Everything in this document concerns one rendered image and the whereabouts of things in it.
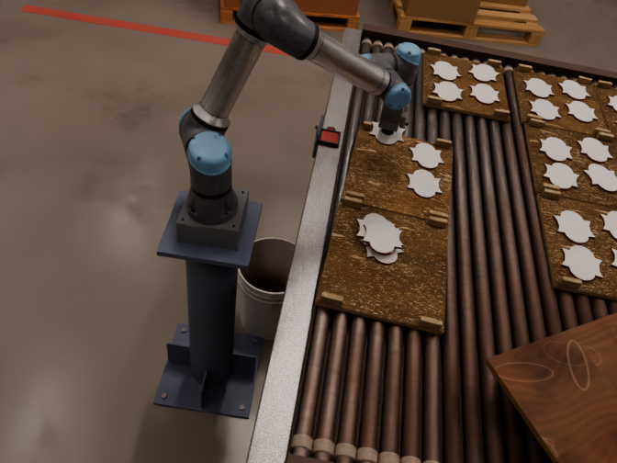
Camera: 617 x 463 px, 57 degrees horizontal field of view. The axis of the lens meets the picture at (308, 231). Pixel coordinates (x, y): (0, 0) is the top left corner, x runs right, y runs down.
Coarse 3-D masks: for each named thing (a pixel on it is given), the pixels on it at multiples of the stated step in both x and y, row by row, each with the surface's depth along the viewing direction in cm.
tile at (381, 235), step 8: (368, 224) 171; (376, 224) 171; (384, 224) 171; (392, 224) 172; (368, 232) 168; (376, 232) 169; (384, 232) 169; (392, 232) 170; (400, 232) 170; (368, 240) 166; (376, 240) 167; (384, 240) 167; (392, 240) 167; (376, 248) 164; (384, 248) 165; (392, 248) 165; (400, 248) 166
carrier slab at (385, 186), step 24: (360, 144) 202; (408, 144) 206; (432, 144) 208; (360, 168) 193; (384, 168) 195; (408, 168) 196; (360, 192) 185; (384, 192) 186; (408, 192) 188; (408, 216) 181
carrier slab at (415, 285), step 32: (352, 224) 175; (416, 224) 178; (352, 256) 166; (416, 256) 169; (320, 288) 156; (352, 288) 158; (384, 288) 159; (416, 288) 160; (384, 320) 153; (416, 320) 153
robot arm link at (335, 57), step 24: (264, 0) 135; (288, 0) 136; (264, 24) 135; (288, 24) 134; (312, 24) 137; (288, 48) 137; (312, 48) 138; (336, 48) 143; (336, 72) 147; (360, 72) 148; (384, 72) 154; (384, 96) 157; (408, 96) 157
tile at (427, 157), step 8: (424, 144) 206; (416, 152) 202; (424, 152) 202; (432, 152) 203; (440, 152) 204; (416, 160) 199; (424, 160) 199; (432, 160) 200; (440, 160) 201; (424, 168) 198; (432, 168) 197
